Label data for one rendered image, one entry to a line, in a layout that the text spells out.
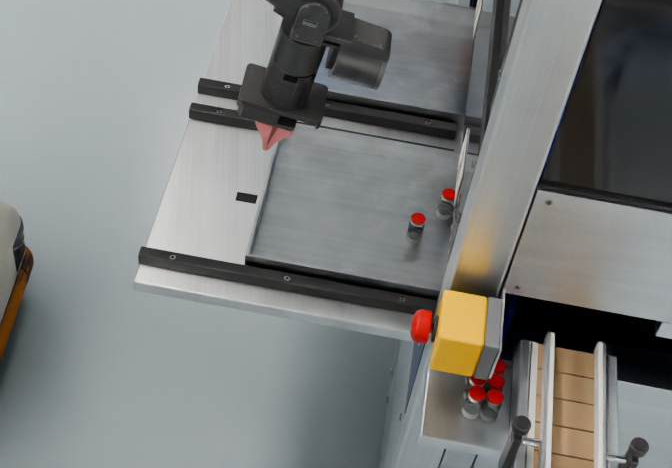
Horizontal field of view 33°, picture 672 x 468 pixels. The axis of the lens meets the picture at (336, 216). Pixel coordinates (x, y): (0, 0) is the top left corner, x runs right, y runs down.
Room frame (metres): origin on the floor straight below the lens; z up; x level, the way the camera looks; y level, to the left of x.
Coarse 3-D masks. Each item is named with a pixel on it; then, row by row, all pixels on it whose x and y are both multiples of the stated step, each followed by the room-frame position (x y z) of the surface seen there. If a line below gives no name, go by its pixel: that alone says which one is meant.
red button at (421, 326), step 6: (420, 312) 0.80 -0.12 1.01; (426, 312) 0.80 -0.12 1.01; (414, 318) 0.80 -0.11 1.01; (420, 318) 0.79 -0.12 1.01; (426, 318) 0.79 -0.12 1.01; (414, 324) 0.79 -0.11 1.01; (420, 324) 0.79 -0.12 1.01; (426, 324) 0.79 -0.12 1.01; (432, 324) 0.80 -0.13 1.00; (414, 330) 0.78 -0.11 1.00; (420, 330) 0.78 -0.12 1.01; (426, 330) 0.78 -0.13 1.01; (432, 330) 0.79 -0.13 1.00; (414, 336) 0.78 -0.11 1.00; (420, 336) 0.78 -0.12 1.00; (426, 336) 0.78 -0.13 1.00; (420, 342) 0.78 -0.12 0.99; (426, 342) 0.78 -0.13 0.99
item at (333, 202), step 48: (288, 144) 1.17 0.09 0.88; (336, 144) 1.18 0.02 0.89; (384, 144) 1.17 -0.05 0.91; (288, 192) 1.07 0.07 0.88; (336, 192) 1.09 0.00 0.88; (384, 192) 1.10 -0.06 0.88; (432, 192) 1.12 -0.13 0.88; (288, 240) 0.99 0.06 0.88; (336, 240) 1.00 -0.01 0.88; (384, 240) 1.01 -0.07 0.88; (432, 240) 1.03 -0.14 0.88; (384, 288) 0.92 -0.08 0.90; (432, 288) 0.92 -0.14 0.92
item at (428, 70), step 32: (352, 0) 1.52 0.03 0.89; (384, 0) 1.52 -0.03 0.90; (416, 0) 1.51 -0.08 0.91; (416, 32) 1.47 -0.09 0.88; (448, 32) 1.48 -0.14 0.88; (320, 64) 1.35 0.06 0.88; (416, 64) 1.39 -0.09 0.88; (448, 64) 1.40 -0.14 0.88; (352, 96) 1.26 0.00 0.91; (384, 96) 1.30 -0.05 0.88; (416, 96) 1.31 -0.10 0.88; (448, 96) 1.33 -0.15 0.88
